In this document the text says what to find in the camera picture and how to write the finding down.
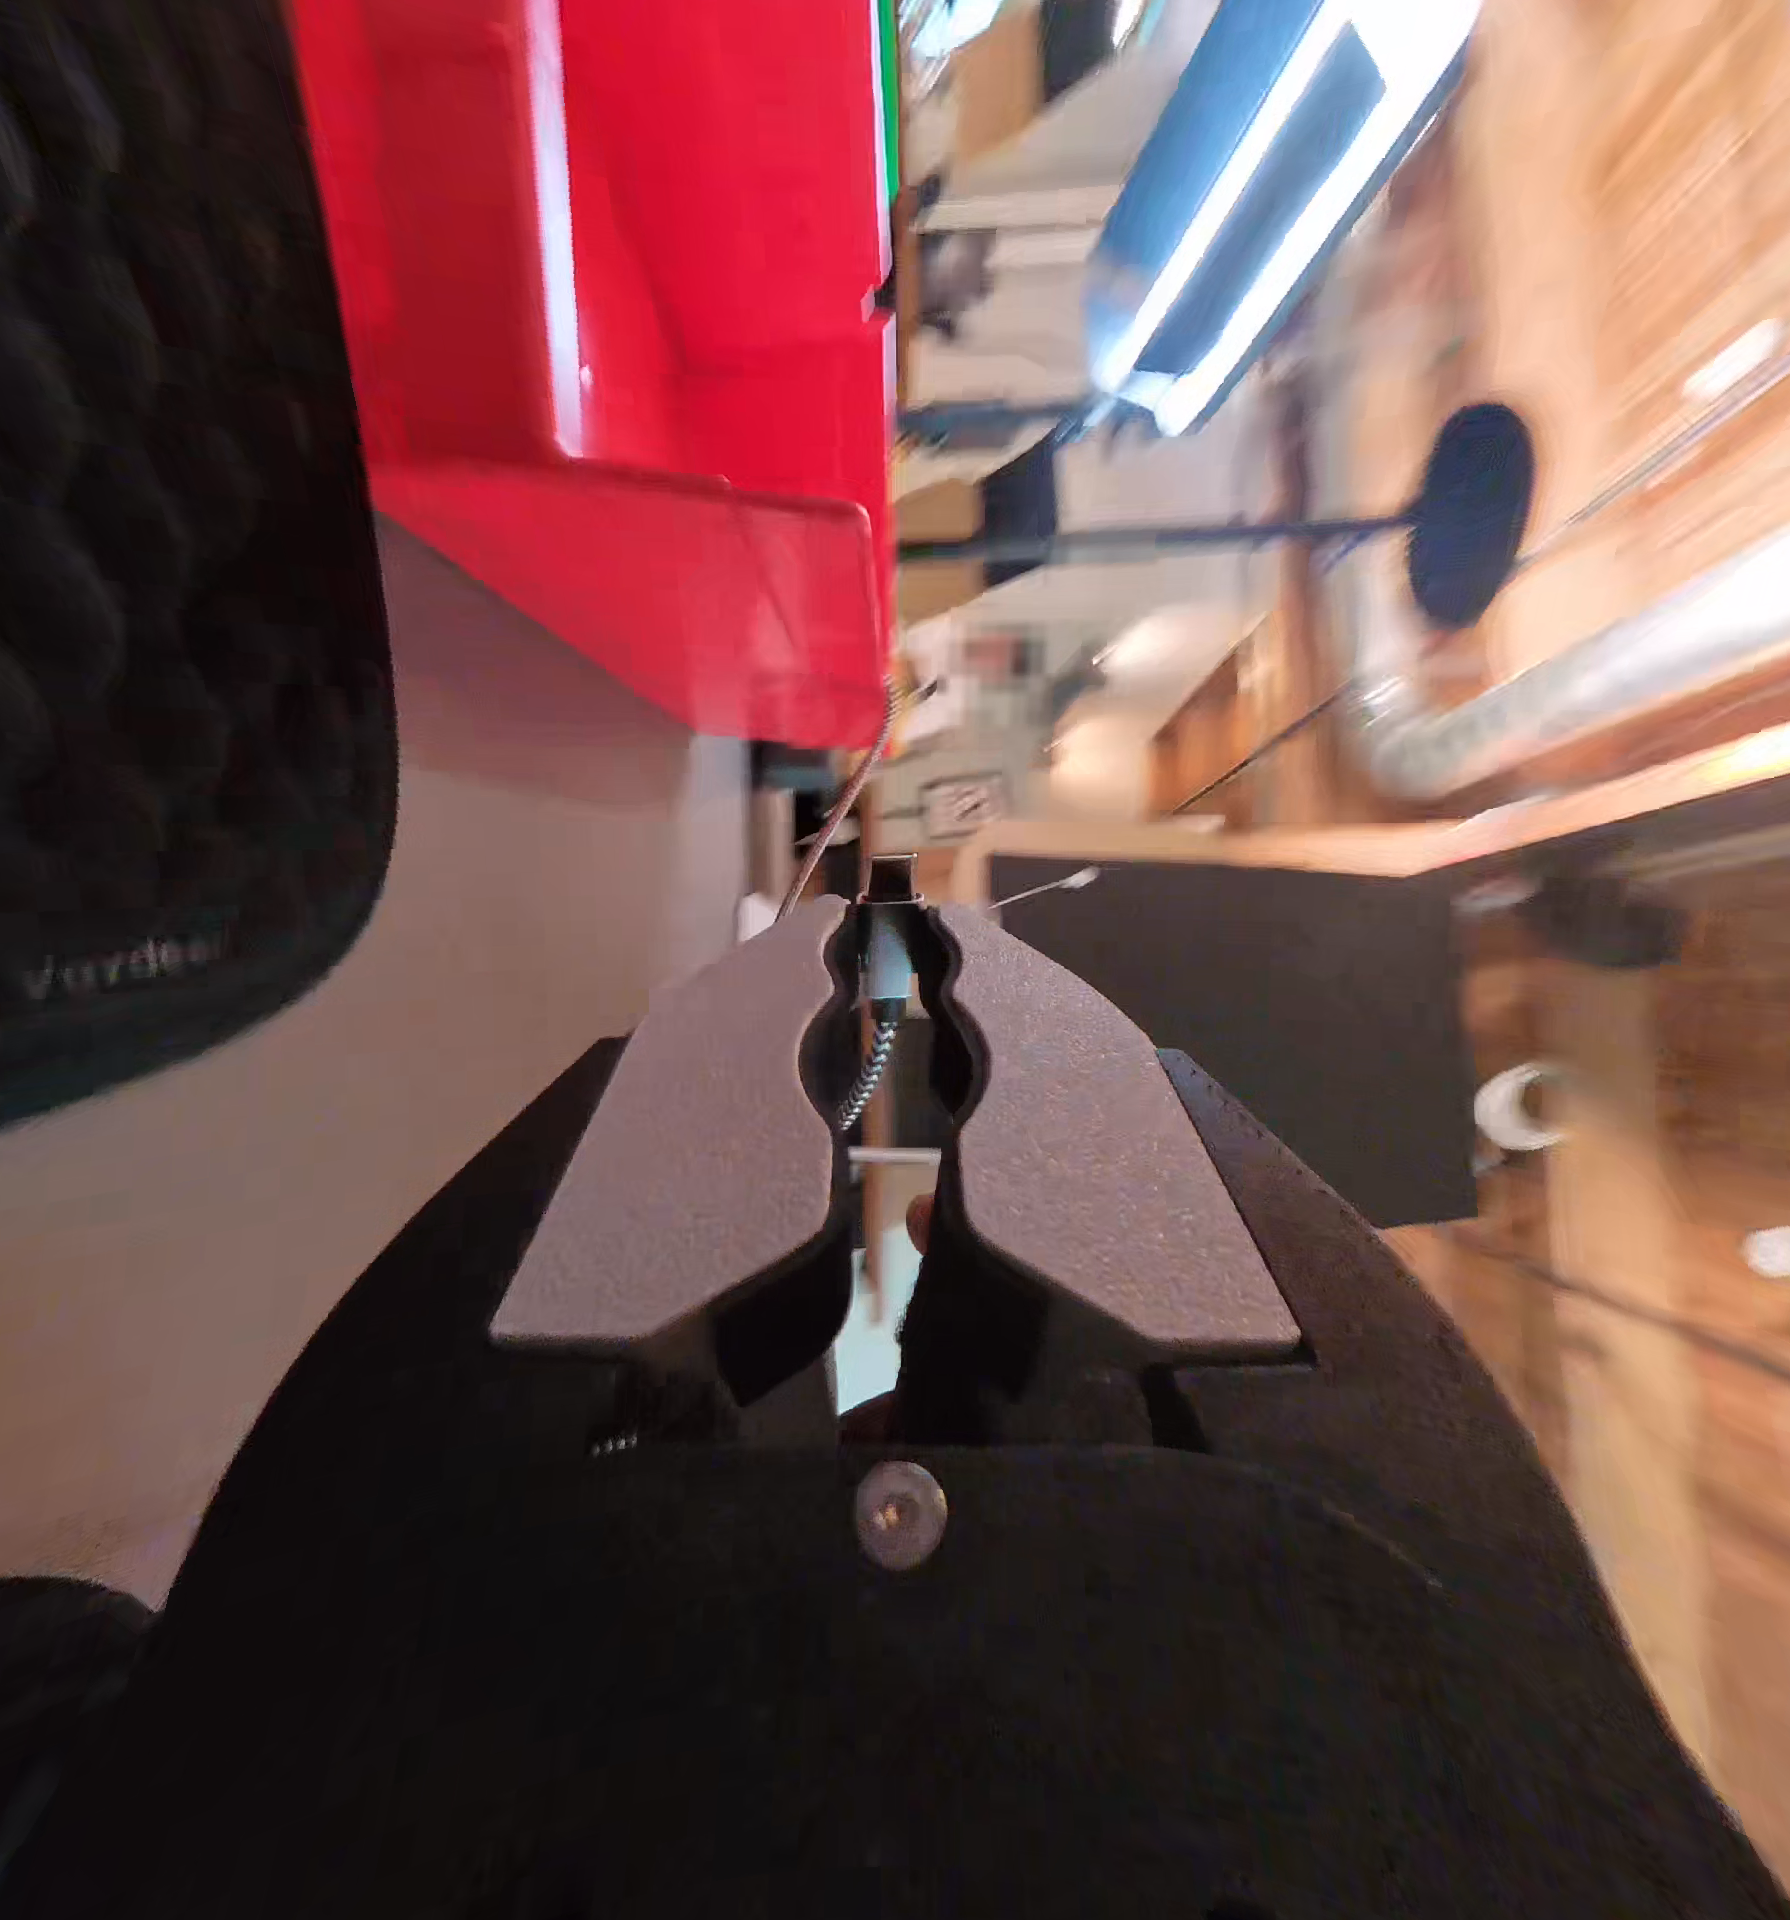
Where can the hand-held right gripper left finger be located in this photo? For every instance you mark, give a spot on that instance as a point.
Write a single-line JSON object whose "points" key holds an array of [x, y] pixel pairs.
{"points": [[685, 1156]]}

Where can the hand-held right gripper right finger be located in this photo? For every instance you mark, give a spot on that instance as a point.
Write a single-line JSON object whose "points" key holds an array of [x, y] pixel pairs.
{"points": [[1105, 1169]]}

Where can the metal ceiling duct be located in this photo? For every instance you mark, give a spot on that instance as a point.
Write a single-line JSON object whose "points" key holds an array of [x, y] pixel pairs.
{"points": [[1555, 675]]}

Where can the red plastic bin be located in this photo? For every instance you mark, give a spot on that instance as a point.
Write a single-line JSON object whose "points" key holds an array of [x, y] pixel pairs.
{"points": [[685, 299]]}

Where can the black textured cushion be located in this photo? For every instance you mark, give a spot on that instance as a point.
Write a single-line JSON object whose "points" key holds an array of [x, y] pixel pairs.
{"points": [[131, 524]]}

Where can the long ceiling light fixture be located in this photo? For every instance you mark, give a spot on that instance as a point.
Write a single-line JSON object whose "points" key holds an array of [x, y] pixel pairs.
{"points": [[1255, 194]]}

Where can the black round disc on pole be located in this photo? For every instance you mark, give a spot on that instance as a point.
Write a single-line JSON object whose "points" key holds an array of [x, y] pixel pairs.
{"points": [[1468, 517]]}

